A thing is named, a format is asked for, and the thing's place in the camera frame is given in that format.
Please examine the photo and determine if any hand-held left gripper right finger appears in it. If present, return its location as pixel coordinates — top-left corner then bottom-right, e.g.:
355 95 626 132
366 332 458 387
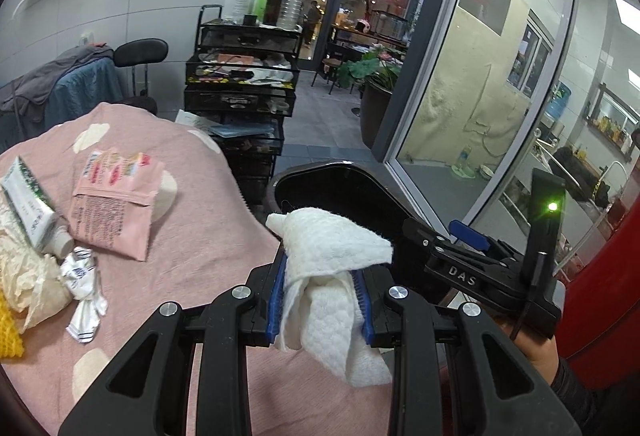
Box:
350 266 583 436

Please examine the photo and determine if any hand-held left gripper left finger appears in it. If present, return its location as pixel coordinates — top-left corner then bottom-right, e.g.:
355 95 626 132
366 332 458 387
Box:
57 252 291 436

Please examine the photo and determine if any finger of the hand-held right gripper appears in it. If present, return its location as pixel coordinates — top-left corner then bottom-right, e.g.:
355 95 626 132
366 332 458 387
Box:
401 216 453 263
447 220 526 263

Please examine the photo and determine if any white paper tissue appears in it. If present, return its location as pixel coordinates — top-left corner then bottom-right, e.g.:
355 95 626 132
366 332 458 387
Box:
266 206 394 389

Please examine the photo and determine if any dark brown trash bin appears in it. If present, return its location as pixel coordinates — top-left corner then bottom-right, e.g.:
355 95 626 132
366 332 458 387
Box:
266 160 453 311

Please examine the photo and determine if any green and white toothpaste tube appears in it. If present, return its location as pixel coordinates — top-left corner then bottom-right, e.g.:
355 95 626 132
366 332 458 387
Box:
0 157 75 259

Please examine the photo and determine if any person's right forearm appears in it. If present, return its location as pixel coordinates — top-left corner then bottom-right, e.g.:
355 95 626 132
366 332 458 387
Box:
500 318 608 436

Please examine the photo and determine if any red panel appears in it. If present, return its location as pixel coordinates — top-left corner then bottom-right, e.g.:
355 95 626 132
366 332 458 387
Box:
555 196 640 392

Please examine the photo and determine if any small plastic bottle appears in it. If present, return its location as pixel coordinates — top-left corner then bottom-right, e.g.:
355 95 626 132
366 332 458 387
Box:
452 146 476 179

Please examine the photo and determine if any pink blanket with white dots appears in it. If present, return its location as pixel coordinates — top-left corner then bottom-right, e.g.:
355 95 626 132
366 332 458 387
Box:
0 102 396 436

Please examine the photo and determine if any potted green plant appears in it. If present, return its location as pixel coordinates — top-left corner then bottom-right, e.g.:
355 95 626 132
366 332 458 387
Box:
336 43 402 150

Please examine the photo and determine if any glass sliding door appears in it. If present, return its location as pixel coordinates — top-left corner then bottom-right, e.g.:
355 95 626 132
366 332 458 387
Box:
382 0 591 237

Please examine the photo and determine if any blue water jug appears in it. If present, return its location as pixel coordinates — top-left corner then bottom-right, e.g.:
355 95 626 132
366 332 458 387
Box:
542 83 572 125

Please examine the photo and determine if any pink printed packet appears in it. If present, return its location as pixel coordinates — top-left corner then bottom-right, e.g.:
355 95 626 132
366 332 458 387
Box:
72 147 165 262

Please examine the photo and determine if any wooden chair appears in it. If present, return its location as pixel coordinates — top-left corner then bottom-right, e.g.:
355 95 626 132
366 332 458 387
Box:
313 57 346 94

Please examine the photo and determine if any crumpled white wrapper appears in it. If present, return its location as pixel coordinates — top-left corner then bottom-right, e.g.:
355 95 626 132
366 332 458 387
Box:
60 247 109 346

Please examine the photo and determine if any white paper sheet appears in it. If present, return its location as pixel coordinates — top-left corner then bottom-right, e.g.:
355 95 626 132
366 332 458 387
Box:
175 110 222 137

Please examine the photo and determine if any black mesh trolley cart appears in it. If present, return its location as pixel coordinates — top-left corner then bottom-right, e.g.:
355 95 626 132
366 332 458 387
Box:
184 4 301 207

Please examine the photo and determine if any glass entrance door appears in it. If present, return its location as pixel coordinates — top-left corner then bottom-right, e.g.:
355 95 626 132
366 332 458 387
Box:
299 0 347 62

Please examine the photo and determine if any clear plastic bottle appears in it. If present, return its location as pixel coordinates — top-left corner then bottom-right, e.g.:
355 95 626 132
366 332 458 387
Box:
276 0 305 31

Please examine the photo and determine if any yellow foam net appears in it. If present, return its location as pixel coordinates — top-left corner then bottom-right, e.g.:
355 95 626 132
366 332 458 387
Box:
0 288 25 360

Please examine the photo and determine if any dark brown bottle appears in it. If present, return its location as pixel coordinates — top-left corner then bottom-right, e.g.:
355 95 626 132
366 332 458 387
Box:
263 0 286 27

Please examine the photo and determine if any blue cloth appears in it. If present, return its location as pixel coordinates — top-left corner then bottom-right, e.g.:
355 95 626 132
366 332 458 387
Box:
47 58 126 127

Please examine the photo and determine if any black stool chair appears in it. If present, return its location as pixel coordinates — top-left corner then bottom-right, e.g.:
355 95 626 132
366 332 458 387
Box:
114 38 170 117

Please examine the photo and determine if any grey cloth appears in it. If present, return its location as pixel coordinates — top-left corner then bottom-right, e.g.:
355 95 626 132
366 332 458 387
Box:
0 43 117 114

